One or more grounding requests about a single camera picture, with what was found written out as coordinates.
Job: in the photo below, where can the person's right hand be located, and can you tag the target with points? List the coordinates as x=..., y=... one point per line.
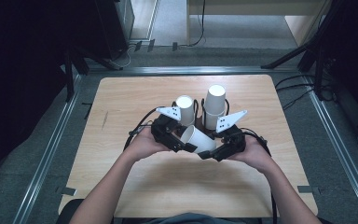
x=254, y=152

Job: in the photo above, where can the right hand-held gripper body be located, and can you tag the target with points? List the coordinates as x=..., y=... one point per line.
x=234, y=141

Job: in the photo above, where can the black computer cabinet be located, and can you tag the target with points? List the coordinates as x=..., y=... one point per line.
x=112, y=28

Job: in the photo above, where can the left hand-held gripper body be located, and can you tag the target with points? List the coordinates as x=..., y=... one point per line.
x=164, y=132

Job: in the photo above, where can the white paper cup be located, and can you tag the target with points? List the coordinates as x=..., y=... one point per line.
x=199, y=140
x=213, y=119
x=186, y=109
x=215, y=98

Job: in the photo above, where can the person's left hand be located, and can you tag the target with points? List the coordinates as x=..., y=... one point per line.
x=143, y=144

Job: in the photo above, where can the person's blue-grey clothing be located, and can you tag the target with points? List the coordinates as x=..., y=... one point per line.
x=189, y=218

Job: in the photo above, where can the grey tape strip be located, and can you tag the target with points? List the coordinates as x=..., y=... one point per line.
x=66, y=191
x=307, y=189

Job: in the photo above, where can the dark curtain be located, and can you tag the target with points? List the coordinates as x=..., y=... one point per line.
x=18, y=77

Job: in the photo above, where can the aluminium frame rail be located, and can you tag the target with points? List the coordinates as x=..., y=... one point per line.
x=43, y=161
x=192, y=70
x=341, y=149

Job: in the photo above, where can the black chair seat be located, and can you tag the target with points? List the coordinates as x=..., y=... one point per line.
x=63, y=214

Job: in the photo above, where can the black tripod stand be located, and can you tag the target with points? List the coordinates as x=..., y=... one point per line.
x=310, y=46
x=71, y=71

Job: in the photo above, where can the dark double cup holder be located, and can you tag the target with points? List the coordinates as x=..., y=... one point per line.
x=199, y=121

